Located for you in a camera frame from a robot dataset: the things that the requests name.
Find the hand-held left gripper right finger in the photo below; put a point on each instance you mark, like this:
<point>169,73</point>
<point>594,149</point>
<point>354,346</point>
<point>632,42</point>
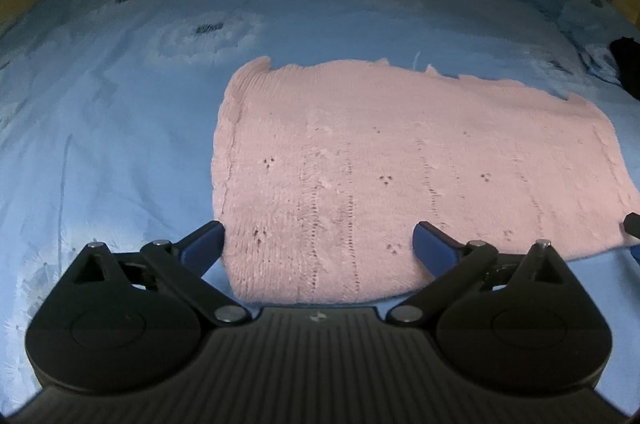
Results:
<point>432,249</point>

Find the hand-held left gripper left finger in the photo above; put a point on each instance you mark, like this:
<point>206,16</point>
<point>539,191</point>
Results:
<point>205,249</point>

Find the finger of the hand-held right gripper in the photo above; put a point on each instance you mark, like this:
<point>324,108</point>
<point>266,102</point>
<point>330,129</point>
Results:
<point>632,226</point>

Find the pink knitted cardigan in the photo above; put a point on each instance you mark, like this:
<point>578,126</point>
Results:
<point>375,153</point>

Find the black cloth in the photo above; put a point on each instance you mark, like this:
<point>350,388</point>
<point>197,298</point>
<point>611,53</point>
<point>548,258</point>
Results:
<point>629,63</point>

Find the blue dandelion-print bed sheet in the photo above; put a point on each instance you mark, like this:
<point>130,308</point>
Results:
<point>125,103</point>

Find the blue dandelion-print pillow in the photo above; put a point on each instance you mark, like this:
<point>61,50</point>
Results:
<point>560,8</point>

